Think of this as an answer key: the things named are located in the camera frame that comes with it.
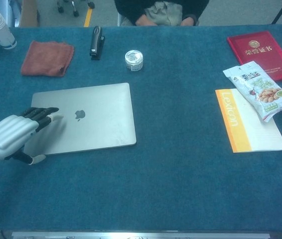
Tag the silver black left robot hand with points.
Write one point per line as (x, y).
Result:
(9, 134)

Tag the brown cardboard box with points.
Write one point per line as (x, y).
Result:
(29, 12)

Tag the blue felt tablecloth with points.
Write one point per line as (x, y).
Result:
(156, 179)

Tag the yellow Lexicon notebook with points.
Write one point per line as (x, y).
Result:
(233, 124)

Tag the clear round plastic container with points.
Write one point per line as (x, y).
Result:
(134, 61)

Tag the silver Apple laptop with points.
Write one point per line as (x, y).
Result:
(101, 124)

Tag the black stapler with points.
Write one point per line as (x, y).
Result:
(96, 42)

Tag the red certificate folder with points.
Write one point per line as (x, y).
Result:
(260, 52)

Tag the brown folded cloth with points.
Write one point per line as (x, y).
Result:
(46, 58)

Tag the seated person in dark jacket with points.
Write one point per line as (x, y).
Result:
(161, 12)

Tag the aluminium frame rail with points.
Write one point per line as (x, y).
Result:
(141, 235)

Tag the peanut snack bag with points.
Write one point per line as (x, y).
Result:
(260, 92)

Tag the black tripod stand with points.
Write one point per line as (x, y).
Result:
(281, 12)

